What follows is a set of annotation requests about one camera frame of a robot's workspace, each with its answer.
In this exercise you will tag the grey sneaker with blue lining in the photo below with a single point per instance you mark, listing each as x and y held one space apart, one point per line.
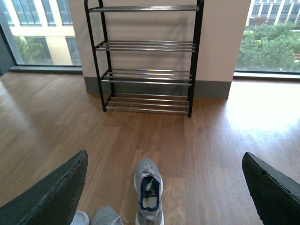
148 185

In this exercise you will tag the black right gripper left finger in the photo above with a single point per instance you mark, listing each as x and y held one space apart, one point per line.
51 201

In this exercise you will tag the black metal shoe rack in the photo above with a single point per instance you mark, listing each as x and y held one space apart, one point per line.
143 90

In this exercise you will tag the white slipper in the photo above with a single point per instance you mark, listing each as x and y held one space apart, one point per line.
80 218

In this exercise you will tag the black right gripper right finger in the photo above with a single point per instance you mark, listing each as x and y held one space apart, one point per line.
275 195

